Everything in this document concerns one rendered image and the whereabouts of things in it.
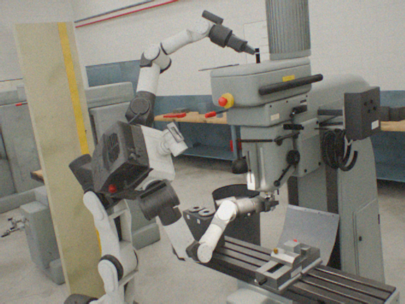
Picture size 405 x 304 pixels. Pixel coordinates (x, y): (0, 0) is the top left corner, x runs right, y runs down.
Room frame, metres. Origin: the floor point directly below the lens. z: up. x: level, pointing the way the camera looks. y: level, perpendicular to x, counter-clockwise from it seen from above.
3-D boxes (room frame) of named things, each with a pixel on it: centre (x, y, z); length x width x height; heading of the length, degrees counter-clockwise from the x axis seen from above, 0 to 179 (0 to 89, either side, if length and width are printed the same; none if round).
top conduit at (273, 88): (1.81, -0.42, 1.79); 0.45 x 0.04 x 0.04; 133
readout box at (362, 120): (1.85, -0.74, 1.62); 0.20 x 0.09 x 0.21; 133
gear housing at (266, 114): (1.92, -0.32, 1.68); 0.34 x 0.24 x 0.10; 133
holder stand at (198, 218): (2.23, 0.05, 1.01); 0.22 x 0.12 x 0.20; 35
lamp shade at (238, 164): (1.76, -0.15, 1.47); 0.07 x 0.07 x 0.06
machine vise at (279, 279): (1.79, -0.34, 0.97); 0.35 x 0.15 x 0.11; 131
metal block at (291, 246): (1.81, -0.36, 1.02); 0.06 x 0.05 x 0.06; 41
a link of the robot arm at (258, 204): (1.86, -0.21, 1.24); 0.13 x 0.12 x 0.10; 19
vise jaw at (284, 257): (1.78, -0.32, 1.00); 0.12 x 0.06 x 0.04; 41
